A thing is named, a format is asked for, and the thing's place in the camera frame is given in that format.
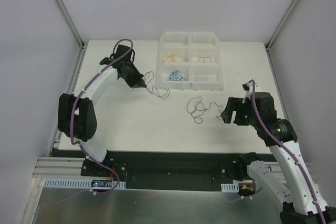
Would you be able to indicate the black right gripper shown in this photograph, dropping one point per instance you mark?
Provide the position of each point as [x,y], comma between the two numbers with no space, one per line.
[233,111]

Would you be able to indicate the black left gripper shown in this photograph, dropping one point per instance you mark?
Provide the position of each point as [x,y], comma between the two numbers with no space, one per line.
[133,77]

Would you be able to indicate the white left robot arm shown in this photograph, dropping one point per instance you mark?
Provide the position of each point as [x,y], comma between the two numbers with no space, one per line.
[76,114]

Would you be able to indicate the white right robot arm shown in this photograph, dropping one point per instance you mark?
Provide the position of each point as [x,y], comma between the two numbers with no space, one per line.
[298,199]

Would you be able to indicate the white plastic compartment tray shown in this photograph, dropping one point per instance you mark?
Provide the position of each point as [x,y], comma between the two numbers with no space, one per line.
[189,61]

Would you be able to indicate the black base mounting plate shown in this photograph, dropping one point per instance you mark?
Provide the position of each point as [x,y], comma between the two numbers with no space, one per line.
[169,171]

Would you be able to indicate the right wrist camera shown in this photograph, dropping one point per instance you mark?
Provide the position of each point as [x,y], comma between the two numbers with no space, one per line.
[248,87]

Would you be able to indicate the right white cable duct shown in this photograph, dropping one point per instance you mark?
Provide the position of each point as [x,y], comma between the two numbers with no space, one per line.
[230,188]

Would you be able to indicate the white cable duct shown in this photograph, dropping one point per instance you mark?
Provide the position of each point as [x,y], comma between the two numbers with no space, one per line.
[230,188]
[70,183]

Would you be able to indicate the left aluminium frame post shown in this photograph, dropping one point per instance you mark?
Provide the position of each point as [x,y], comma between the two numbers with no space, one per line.
[69,22]

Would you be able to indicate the aluminium frame post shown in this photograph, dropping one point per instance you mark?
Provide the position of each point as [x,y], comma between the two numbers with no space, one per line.
[69,22]
[285,17]

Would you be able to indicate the aluminium front rail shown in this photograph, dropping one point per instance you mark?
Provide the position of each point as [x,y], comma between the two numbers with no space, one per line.
[62,167]

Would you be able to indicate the left white cable duct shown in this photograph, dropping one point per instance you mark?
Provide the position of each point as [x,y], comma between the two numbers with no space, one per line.
[70,183]

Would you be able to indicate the right aluminium frame post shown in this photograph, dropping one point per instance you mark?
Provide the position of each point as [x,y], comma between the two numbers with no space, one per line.
[285,17]

